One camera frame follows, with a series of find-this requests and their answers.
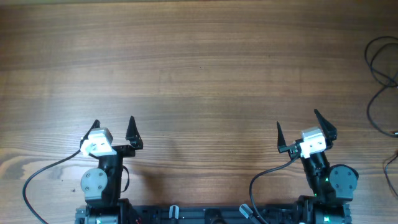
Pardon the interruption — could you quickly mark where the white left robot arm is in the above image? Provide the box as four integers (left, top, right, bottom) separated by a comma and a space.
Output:
75, 116, 143, 224

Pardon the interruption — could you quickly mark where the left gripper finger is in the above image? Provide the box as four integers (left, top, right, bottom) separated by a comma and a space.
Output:
125, 116, 144, 150
80, 119, 101, 149

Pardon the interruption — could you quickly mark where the black usb cable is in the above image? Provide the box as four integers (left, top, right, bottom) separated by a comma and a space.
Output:
364, 35, 398, 88

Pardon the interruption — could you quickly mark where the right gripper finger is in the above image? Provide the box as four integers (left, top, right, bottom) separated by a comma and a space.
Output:
277, 122, 286, 149
314, 109, 338, 141

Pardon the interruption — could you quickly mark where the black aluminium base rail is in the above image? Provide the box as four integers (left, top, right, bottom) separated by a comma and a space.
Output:
74, 203, 352, 224

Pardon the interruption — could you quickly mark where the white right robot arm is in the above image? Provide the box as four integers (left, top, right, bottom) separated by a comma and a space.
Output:
267, 109, 359, 224

